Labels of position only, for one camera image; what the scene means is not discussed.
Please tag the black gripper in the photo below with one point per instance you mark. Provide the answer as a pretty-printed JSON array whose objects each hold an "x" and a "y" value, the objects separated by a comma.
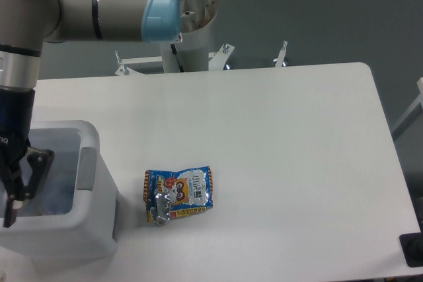
[{"x": 16, "y": 115}]

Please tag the blue snack wrapper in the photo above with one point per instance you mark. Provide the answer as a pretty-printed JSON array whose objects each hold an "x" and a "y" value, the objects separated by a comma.
[{"x": 170, "y": 195}]

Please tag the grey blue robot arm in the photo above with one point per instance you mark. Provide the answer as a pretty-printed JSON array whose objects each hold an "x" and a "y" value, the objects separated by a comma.
[{"x": 25, "y": 26}]

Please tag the white plastic trash can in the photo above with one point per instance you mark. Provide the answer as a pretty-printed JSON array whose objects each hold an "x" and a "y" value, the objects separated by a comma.
[{"x": 72, "y": 218}]

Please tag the black table clamp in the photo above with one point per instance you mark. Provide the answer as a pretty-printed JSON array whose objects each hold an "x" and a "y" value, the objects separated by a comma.
[{"x": 411, "y": 244}]

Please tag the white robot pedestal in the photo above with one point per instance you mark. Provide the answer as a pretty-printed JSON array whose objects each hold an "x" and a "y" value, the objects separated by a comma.
[{"x": 191, "y": 52}]

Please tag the white frame at right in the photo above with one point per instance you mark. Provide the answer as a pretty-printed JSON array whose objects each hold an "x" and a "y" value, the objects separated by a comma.
[{"x": 411, "y": 113}]

